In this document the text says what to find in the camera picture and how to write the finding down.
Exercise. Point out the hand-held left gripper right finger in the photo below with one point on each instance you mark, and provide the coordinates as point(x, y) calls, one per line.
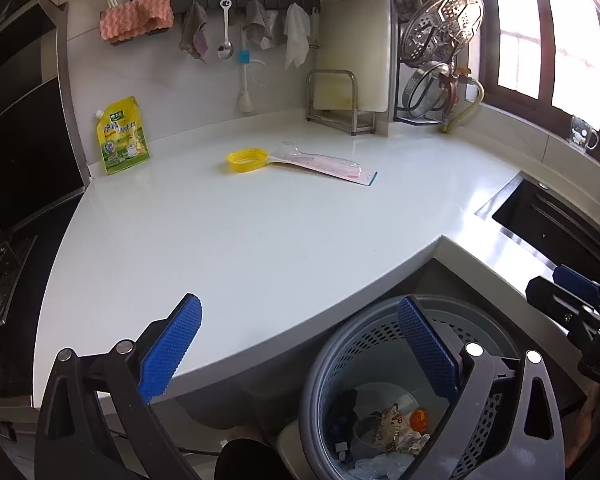
point(427, 350)

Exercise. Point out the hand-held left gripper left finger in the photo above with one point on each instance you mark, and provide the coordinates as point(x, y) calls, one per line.
point(172, 345)

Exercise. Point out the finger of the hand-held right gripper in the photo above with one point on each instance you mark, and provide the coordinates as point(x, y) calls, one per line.
point(577, 282)
point(555, 305)

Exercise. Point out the grey perforated trash bin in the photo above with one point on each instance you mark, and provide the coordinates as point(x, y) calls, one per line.
point(360, 340)

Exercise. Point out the blue cloth piece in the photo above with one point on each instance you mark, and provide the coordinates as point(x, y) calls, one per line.
point(339, 425)

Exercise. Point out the clear plastic bag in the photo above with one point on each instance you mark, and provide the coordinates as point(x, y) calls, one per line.
point(380, 467)

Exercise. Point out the person's right hand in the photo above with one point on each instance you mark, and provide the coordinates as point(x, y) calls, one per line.
point(584, 425)

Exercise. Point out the black sink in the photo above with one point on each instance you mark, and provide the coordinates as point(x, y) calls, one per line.
point(555, 230)

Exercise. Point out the orange round piece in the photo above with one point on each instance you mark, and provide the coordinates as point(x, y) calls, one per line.
point(420, 421)

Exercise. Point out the brown patterned wrapper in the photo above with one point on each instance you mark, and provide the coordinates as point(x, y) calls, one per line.
point(387, 420)

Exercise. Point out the glass mug with cartoon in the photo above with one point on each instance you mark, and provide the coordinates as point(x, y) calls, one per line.
point(580, 135)

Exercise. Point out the yellow plastic lid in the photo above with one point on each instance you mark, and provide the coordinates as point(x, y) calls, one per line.
point(247, 160)

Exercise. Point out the pink white flat package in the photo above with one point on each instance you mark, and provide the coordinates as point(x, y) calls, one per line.
point(330, 165)

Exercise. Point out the yellow spout pouch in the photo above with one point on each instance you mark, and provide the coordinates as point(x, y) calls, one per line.
point(122, 140)

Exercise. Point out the brown framed window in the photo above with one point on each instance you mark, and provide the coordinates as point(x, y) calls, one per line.
point(545, 60)

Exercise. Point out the glass pot lid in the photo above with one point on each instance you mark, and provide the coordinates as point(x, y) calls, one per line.
point(420, 92)

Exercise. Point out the steel cutting board rack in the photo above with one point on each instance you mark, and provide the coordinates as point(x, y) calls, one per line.
point(355, 110)

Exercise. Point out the blue white bottle brush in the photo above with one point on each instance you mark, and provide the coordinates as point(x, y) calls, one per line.
point(245, 100)

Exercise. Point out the black dish rack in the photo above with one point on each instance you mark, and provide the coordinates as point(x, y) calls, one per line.
point(396, 85)

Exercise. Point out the steel steamer basket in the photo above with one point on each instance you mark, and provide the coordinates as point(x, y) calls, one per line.
point(440, 25)

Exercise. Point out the metal spoon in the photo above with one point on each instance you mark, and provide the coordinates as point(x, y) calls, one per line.
point(225, 50)

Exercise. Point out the purple grey rag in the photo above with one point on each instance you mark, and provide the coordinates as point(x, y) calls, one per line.
point(195, 35)

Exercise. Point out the white cutting board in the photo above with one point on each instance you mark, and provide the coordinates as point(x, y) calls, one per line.
point(355, 45)

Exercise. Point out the pink sponge cloth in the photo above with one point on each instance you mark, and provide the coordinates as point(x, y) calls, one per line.
point(135, 17)

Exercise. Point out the grey hanging rag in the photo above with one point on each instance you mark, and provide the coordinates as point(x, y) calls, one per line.
point(257, 22)

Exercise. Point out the white hanging cloth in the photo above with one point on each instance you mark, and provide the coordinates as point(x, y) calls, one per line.
point(296, 35)

